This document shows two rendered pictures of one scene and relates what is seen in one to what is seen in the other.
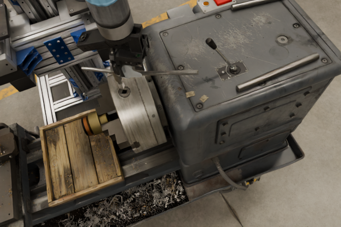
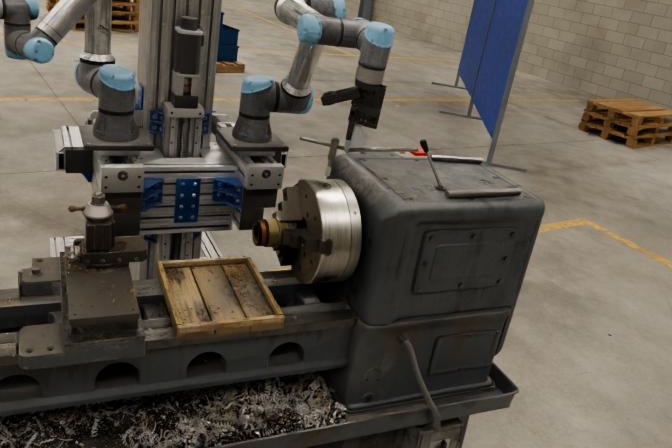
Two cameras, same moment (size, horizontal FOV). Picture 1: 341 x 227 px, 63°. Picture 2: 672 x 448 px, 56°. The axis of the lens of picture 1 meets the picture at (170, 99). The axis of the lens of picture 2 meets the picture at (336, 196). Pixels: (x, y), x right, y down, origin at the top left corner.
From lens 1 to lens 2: 1.31 m
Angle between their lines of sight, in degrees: 40
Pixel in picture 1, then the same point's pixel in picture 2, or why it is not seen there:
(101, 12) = (375, 53)
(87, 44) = (335, 94)
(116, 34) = (374, 78)
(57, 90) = not seen: hidden behind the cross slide
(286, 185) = not seen: outside the picture
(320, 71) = (523, 202)
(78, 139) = (214, 281)
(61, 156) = (189, 293)
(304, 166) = not seen: outside the picture
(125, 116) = (326, 204)
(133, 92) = (334, 187)
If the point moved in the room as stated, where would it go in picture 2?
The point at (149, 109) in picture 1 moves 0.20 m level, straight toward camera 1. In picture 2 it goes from (352, 205) to (382, 236)
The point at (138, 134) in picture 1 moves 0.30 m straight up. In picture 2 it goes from (335, 229) to (353, 127)
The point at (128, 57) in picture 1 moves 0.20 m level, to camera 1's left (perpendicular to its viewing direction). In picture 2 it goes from (369, 108) to (296, 101)
